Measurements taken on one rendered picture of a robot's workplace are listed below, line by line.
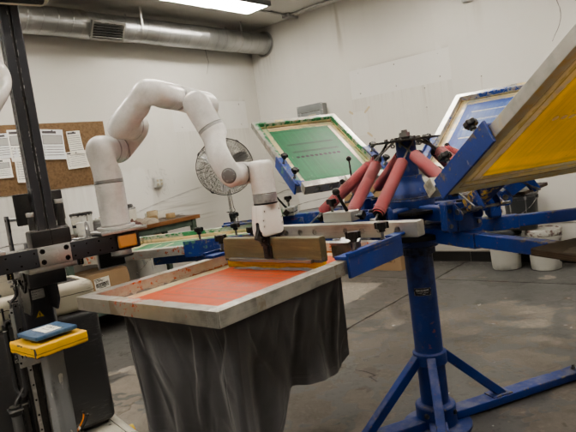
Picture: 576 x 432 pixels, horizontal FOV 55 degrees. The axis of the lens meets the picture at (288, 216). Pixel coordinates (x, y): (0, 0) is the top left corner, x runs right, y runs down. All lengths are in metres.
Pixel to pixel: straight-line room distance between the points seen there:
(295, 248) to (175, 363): 0.48
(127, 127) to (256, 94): 5.63
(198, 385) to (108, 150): 0.84
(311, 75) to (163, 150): 2.01
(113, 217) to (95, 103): 4.05
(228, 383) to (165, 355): 0.23
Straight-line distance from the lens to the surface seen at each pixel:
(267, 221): 1.69
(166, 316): 1.33
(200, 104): 1.76
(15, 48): 1.95
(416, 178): 2.45
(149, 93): 1.80
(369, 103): 6.42
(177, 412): 1.61
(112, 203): 1.92
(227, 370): 1.38
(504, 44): 5.81
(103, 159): 1.91
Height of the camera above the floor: 1.28
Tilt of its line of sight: 6 degrees down
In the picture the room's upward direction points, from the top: 8 degrees counter-clockwise
